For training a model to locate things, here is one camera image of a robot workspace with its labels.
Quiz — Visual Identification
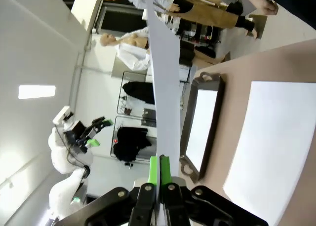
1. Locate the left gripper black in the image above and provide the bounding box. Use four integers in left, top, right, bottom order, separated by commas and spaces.
63, 116, 114, 154

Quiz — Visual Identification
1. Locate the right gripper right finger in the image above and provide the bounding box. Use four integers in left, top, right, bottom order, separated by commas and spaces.
159, 154, 269, 226

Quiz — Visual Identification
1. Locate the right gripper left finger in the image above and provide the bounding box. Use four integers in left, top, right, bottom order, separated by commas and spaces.
83, 156, 161, 226

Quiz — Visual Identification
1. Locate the single white A4 sheet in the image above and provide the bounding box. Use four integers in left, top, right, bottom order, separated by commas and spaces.
145, 0, 182, 226

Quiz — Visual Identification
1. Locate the person's left hand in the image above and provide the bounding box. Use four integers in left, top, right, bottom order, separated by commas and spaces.
256, 0, 279, 16

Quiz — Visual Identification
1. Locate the black garment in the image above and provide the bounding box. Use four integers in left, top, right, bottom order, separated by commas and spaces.
122, 81, 156, 105
113, 126, 153, 163

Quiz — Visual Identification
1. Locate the white paper pile in tray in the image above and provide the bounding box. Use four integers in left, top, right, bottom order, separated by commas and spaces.
185, 89, 219, 172

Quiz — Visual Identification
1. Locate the brown plastic serving tray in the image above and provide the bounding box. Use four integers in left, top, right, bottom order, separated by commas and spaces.
179, 72, 226, 185

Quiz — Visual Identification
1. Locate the ceiling light panel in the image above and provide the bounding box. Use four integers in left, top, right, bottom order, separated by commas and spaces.
18, 85, 56, 100

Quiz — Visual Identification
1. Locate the mannequin with white shirt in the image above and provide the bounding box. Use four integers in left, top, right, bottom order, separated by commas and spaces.
100, 27, 152, 71

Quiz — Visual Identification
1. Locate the white floor appliance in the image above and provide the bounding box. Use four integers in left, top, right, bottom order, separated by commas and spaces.
179, 64, 198, 82

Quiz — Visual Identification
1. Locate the white A4 paper stack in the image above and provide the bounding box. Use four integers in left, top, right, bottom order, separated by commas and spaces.
222, 80, 316, 226

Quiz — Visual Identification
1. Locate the cluttered black shelf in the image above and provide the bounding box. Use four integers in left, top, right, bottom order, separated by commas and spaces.
179, 21, 223, 64

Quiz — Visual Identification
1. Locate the mannequin with brown skirt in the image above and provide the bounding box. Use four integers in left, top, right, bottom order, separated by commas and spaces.
102, 0, 259, 40

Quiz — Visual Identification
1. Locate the mannequin base plate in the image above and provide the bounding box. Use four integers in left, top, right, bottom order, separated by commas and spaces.
248, 13, 269, 47

